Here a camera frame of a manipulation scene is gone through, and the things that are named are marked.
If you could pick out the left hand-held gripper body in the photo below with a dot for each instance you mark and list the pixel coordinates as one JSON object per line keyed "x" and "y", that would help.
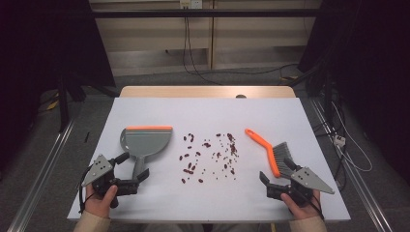
{"x": 98, "y": 170}

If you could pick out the black stand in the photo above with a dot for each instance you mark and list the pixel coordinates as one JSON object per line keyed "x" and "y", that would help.
{"x": 328, "y": 96}
{"x": 63, "y": 106}

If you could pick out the black metal crossbar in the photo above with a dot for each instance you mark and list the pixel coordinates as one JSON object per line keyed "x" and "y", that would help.
{"x": 225, "y": 13}

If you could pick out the wooden table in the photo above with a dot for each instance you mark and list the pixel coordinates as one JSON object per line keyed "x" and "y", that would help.
{"x": 193, "y": 92}

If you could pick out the person's left hand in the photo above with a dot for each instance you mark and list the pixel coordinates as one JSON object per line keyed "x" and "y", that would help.
{"x": 98, "y": 206}

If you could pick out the small black floor object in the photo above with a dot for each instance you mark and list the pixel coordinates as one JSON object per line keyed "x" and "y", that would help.
{"x": 87, "y": 137}

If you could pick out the orange brush with grey bristles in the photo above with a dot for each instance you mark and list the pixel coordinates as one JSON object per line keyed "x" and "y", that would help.
{"x": 273, "y": 161}

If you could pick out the yellow tape strip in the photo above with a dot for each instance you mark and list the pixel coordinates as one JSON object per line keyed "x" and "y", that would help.
{"x": 53, "y": 104}
{"x": 290, "y": 78}

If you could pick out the red beans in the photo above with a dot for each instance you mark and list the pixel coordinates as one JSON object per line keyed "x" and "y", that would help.
{"x": 230, "y": 138}

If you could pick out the grey dustpan with orange edge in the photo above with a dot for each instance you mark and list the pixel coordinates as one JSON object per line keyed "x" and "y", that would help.
{"x": 146, "y": 141}

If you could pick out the white wall socket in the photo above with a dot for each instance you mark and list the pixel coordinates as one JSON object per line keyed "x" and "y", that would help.
{"x": 190, "y": 4}

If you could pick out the metal floor rail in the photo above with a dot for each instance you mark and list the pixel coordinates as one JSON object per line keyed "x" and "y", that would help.
{"x": 38, "y": 180}
{"x": 364, "y": 193}

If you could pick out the white power adapter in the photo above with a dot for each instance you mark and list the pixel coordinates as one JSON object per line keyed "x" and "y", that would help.
{"x": 339, "y": 140}

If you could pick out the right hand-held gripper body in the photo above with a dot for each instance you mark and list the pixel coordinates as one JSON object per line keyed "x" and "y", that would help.
{"x": 306, "y": 180}

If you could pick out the black curtain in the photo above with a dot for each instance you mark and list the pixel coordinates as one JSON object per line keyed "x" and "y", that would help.
{"x": 32, "y": 48}
{"x": 380, "y": 64}

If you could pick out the person's right hand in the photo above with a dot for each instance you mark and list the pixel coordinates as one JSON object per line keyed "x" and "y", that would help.
{"x": 304, "y": 212}

